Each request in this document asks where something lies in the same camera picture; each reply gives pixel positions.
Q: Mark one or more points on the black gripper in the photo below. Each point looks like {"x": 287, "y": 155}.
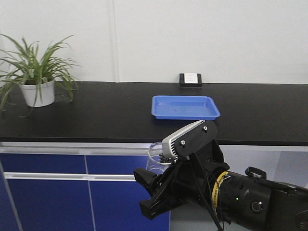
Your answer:
{"x": 189, "y": 179}

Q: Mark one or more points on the clear glass beaker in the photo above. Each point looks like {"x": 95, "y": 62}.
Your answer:
{"x": 153, "y": 156}

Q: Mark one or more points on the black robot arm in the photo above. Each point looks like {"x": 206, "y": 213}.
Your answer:
{"x": 258, "y": 204}

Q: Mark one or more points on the blue plastic tray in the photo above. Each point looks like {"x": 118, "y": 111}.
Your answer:
{"x": 168, "y": 107}

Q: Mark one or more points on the blue cabinet drawer right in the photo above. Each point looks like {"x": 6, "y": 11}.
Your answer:
{"x": 115, "y": 164}

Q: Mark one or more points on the blue cabinet drawer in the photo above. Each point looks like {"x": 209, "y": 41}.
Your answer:
{"x": 43, "y": 163}
{"x": 115, "y": 164}

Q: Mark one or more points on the black socket housing box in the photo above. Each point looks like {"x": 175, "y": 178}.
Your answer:
{"x": 182, "y": 84}

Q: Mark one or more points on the blue lower cabinet door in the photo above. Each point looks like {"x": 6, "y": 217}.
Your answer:
{"x": 73, "y": 202}

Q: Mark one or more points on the white plant pot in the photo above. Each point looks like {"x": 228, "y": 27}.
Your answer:
{"x": 39, "y": 95}

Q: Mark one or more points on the blue cabinet drawer left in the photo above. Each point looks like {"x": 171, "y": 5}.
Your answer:
{"x": 43, "y": 163}

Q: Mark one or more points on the green spider plant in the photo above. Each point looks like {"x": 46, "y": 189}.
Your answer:
{"x": 27, "y": 67}

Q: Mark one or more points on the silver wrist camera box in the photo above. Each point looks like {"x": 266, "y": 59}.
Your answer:
{"x": 189, "y": 139}

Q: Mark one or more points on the white wall power socket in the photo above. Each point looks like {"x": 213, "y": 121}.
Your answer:
{"x": 190, "y": 78}

